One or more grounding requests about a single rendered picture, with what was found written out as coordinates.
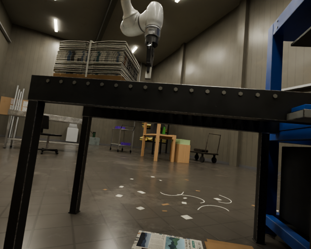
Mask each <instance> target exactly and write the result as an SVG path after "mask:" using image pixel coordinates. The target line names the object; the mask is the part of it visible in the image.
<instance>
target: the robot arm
mask: <svg viewBox="0 0 311 249"><path fill-rule="evenodd" d="M121 5H122V9H123V21H122V23H121V26H120V28H121V31H122V33H123V34H124V35H126V36H128V37H134V36H138V35H141V34H143V33H145V39H146V40H145V45H146V47H147V58H146V65H145V66H147V67H146V73H145V79H147V80H150V79H151V71H152V68H153V67H152V66H153V60H154V52H155V50H154V48H156V47H157V46H158V41H159V39H160V32H161V28H162V25H163V8H162V6H161V4H160V3H159V2H156V1H153V2H151V3H150V4H149V5H148V7H147V10H145V11H144V12H143V13H142V14H140V13H139V12H138V11H137V10H135V9H134V8H133V7H132V5H131V2H130V0H121Z"/></svg>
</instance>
